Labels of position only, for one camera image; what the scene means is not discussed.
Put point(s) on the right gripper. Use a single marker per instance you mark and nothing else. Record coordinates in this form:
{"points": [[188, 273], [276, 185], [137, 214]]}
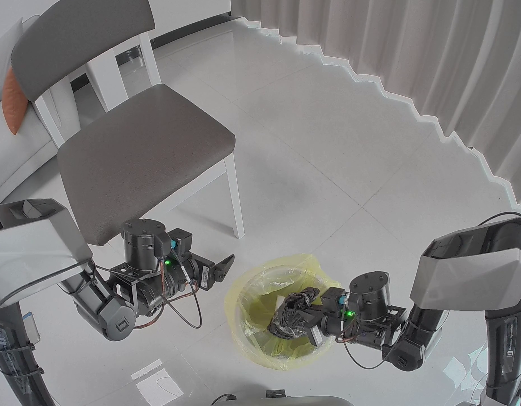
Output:
{"points": [[332, 326]]}

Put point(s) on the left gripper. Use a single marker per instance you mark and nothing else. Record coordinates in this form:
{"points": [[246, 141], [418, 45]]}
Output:
{"points": [[190, 279]]}

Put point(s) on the black plastic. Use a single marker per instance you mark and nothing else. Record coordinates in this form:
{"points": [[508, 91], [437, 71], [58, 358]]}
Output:
{"points": [[288, 322]]}

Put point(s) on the yellow plastic bag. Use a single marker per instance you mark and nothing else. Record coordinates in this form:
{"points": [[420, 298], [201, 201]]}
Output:
{"points": [[281, 355]]}

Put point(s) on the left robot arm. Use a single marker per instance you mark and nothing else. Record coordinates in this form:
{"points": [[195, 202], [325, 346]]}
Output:
{"points": [[32, 248]]}

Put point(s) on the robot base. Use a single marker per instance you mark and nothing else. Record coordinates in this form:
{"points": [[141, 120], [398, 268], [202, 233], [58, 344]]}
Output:
{"points": [[307, 402]]}

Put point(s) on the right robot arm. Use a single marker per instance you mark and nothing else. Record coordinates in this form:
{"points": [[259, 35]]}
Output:
{"points": [[467, 269]]}

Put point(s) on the clear trash bin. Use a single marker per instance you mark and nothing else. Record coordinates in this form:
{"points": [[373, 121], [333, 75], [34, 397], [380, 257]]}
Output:
{"points": [[245, 311]]}

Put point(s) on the grey and white chair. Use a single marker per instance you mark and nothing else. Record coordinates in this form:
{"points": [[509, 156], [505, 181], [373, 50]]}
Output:
{"points": [[146, 150]]}

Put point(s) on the white sofa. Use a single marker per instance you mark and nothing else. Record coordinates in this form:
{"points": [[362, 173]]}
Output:
{"points": [[6, 163]]}

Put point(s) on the orange cushion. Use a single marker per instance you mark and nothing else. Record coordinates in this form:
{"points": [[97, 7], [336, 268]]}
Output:
{"points": [[13, 104]]}

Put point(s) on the beige curtain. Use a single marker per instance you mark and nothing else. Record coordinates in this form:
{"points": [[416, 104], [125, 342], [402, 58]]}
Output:
{"points": [[412, 36]]}

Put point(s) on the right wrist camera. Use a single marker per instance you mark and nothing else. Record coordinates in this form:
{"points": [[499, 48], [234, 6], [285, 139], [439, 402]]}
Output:
{"points": [[331, 298]]}

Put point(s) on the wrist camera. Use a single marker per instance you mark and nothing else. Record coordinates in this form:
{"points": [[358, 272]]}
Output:
{"points": [[331, 298], [182, 241]]}

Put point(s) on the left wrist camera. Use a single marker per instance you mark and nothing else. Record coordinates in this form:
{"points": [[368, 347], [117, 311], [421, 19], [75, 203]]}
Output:
{"points": [[182, 241]]}

